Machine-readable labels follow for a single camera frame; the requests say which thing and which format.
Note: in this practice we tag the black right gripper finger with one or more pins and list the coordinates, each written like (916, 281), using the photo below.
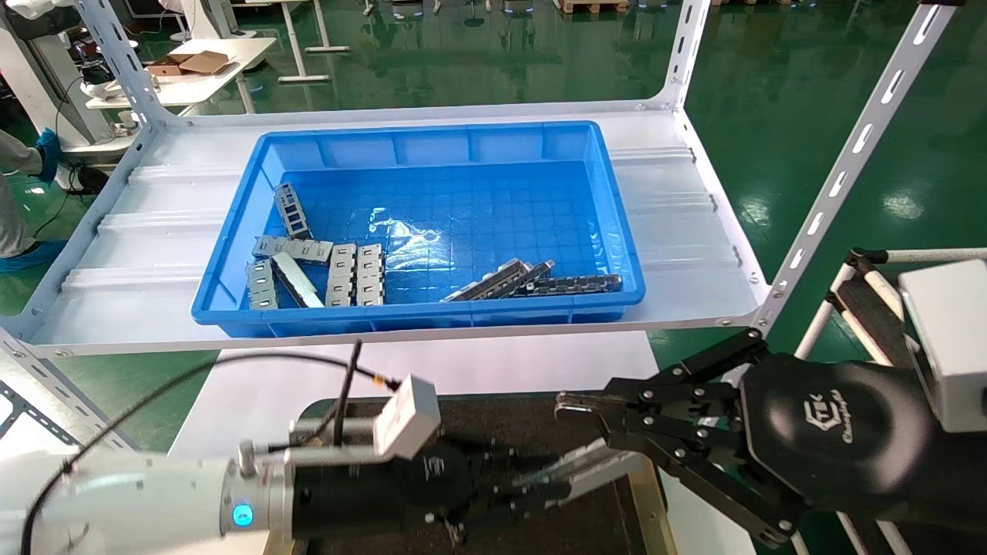
(678, 401)
(694, 451)

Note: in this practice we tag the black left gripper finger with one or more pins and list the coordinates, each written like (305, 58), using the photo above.
(501, 505)
(509, 459)

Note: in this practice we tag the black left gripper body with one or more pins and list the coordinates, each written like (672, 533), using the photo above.
(362, 501)

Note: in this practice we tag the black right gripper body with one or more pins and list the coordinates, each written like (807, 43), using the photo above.
(833, 432)

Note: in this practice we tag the silver slotted metal part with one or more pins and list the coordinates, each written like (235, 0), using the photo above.
(594, 466)

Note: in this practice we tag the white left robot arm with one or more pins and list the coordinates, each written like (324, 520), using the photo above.
(139, 509)

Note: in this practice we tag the long dark ridged metal part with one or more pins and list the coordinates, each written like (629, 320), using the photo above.
(578, 284)

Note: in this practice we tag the grey metal part with windows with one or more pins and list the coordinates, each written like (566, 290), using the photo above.
(293, 212)

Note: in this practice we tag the white pipe cart black mats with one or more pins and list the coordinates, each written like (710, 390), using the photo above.
(871, 308)

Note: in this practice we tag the white metal shelf rack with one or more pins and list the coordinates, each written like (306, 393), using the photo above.
(678, 231)

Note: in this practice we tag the blue plastic bin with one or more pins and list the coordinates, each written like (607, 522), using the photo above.
(463, 216)

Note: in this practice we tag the white desk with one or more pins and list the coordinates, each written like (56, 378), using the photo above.
(200, 85)

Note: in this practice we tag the person in grey trousers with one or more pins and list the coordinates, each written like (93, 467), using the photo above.
(15, 208)

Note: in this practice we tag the open flat cardboard box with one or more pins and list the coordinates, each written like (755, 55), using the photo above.
(193, 63)

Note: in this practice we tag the white machine column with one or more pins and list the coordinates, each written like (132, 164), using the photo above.
(38, 69)

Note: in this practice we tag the silver camera mounting bracket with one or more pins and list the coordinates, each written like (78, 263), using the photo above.
(324, 443)

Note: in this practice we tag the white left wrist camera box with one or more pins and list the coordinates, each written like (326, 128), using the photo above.
(407, 416)

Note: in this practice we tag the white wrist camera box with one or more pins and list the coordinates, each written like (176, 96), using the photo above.
(407, 416)
(952, 339)

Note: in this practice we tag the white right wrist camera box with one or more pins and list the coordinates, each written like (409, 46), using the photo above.
(952, 339)

